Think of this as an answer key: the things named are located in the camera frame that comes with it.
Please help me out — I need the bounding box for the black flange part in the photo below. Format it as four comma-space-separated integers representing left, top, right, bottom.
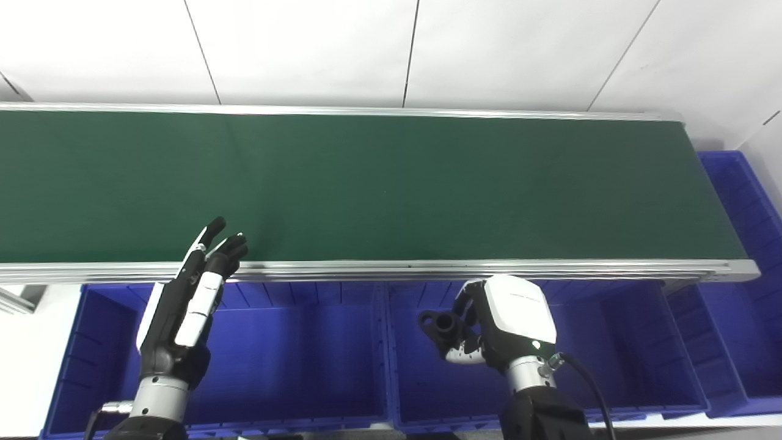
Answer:
418, 310, 475, 359

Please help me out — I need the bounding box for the green conveyor belt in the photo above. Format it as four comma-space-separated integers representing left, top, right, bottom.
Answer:
0, 102, 761, 285
0, 110, 750, 264

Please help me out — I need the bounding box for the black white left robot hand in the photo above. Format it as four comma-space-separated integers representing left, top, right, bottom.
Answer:
136, 216, 249, 389

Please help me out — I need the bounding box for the aluminium conveyor leg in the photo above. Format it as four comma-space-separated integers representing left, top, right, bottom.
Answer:
0, 284, 47, 315

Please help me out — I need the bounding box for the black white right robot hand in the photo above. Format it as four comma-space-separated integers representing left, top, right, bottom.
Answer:
444, 274, 558, 373

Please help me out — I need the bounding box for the large blue plastic bin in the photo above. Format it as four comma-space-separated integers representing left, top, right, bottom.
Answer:
40, 282, 392, 440
666, 151, 782, 420
385, 279, 711, 432

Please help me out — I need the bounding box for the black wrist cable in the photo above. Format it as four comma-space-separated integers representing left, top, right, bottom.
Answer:
549, 352, 617, 440
82, 400, 133, 440

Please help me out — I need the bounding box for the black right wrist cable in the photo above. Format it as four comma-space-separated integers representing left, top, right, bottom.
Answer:
549, 352, 617, 440

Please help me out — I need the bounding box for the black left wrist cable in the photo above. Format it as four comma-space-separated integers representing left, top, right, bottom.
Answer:
82, 400, 133, 440

